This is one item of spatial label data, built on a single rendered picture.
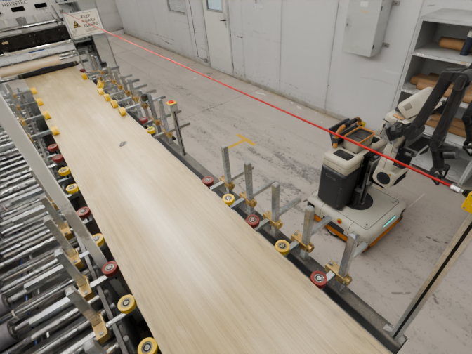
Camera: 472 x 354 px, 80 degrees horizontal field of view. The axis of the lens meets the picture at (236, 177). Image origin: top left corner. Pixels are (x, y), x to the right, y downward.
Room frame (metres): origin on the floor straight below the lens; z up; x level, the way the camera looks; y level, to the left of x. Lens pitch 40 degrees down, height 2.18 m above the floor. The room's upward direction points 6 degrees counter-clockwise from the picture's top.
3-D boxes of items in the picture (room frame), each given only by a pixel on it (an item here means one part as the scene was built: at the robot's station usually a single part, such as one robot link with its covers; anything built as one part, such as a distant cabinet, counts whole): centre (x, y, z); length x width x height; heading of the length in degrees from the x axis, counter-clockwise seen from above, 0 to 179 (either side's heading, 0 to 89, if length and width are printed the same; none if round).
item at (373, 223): (1.81, -1.09, 0.16); 0.67 x 0.64 x 0.25; 34
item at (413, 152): (1.57, -1.25, 0.99); 0.28 x 0.16 x 0.22; 124
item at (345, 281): (0.79, -0.49, 0.81); 0.14 x 0.06 x 0.05; 34
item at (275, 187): (1.18, -0.22, 0.89); 0.04 x 0.04 x 0.48; 34
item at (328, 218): (1.03, -0.38, 0.82); 0.43 x 0.03 x 0.04; 124
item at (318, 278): (0.72, -0.35, 0.85); 0.08 x 0.08 x 0.11
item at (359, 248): (0.83, -0.52, 0.81); 0.43 x 0.03 x 0.04; 124
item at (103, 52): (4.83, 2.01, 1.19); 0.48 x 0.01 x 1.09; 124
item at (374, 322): (2.59, 0.72, 0.67); 5.11 x 0.08 x 0.10; 34
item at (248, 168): (1.39, -0.08, 0.91); 0.04 x 0.04 x 0.48; 34
